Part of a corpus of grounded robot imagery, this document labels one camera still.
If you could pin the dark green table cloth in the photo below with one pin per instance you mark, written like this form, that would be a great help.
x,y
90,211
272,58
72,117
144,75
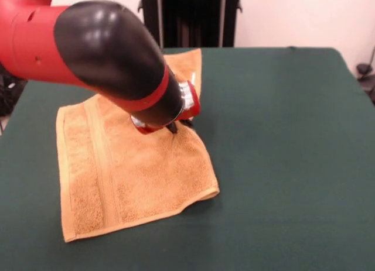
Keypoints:
x,y
278,165

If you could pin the black plug adapter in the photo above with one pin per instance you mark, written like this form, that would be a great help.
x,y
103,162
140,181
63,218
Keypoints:
x,y
363,69

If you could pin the tan terry cloth towel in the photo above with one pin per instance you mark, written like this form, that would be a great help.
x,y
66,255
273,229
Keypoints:
x,y
132,180

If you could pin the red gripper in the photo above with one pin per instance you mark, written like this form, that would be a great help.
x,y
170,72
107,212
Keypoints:
x,y
194,105

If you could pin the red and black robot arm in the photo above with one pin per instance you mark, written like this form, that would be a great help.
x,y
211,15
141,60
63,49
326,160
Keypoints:
x,y
88,54

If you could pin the black metal stand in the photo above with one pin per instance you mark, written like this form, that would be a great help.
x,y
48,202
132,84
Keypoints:
x,y
190,19

